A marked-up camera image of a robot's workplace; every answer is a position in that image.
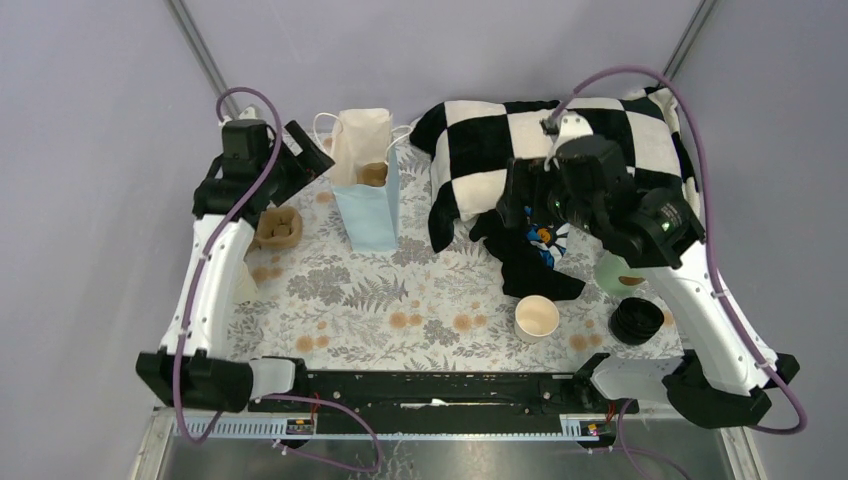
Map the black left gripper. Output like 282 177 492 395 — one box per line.
257 120 333 205

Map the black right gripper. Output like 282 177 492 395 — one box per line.
494 156 603 238

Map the light blue paper bag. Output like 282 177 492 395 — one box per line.
313 108 411 252

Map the single white paper cup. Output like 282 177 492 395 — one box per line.
514 295 560 343

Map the brown cardboard cup carrier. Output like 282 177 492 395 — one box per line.
357 162 389 188

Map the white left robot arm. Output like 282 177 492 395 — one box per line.
135 119 333 412

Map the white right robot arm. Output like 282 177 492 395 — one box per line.
496 135 799 430

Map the black cloth with daisy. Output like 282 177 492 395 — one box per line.
469 210 585 301

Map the black white checkered pillow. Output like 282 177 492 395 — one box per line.
408 85 702 254

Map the pale green plastic cup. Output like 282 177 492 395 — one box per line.
594 252 646 298

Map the stack of white paper cups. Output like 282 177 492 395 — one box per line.
232 262 259 304

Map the floral patterned table mat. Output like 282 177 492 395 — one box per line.
226 143 683 372

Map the stack of black lids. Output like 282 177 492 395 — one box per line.
609 297 664 346

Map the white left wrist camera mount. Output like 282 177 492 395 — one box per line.
219 105 276 133

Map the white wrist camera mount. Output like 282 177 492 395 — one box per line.
219 105 276 133
540 111 594 159

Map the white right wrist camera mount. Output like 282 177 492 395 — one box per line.
540 111 594 159

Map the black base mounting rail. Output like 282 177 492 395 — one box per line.
249 370 639 436

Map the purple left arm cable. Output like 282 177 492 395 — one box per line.
170 86 386 475

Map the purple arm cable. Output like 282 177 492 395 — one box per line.
170 86 386 475
541 65 810 480

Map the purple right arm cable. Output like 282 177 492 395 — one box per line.
541 65 810 480

